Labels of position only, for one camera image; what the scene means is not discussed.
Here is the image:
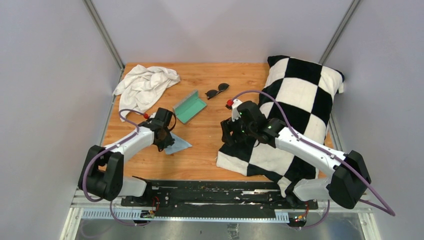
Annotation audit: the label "white slotted cable duct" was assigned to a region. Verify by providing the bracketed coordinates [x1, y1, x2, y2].
[78, 208, 290, 223]

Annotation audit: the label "black sunglasses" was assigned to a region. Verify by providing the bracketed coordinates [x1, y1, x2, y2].
[205, 83, 230, 100]

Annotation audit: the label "aluminium frame post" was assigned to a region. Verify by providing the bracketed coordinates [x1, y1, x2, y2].
[82, 0, 125, 72]
[318, 0, 362, 65]

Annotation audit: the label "white crumpled cloth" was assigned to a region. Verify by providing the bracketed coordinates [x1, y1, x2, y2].
[113, 64, 181, 117]

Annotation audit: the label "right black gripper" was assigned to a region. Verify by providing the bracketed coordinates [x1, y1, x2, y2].
[220, 115, 256, 147]

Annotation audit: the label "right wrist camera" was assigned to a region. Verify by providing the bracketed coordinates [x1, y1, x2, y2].
[226, 98, 243, 122]

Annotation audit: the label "black white checkered blanket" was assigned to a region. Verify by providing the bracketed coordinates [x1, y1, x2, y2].
[216, 55, 345, 197]

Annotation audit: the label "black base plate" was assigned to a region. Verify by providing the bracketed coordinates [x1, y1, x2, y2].
[120, 180, 318, 219]

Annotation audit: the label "left aluminium frame post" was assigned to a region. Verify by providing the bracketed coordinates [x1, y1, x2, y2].
[82, 0, 125, 72]

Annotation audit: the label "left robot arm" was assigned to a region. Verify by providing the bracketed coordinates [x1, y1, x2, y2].
[78, 107, 177, 207]

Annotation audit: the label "grey glasses case green lining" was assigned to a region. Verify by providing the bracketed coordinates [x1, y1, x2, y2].
[172, 89, 207, 125]

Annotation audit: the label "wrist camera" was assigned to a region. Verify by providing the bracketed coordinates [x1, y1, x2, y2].
[226, 98, 243, 122]
[143, 112, 157, 122]

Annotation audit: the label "right aluminium frame post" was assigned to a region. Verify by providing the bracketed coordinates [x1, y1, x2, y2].
[318, 0, 362, 65]

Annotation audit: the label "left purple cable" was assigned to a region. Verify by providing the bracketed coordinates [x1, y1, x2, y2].
[81, 109, 152, 227]

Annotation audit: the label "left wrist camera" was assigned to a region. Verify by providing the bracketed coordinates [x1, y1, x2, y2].
[143, 112, 157, 122]

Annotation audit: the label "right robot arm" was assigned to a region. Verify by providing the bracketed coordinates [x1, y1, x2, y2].
[221, 99, 371, 209]

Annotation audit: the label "light blue lens cloth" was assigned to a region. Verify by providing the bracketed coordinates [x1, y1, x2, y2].
[164, 133, 192, 155]

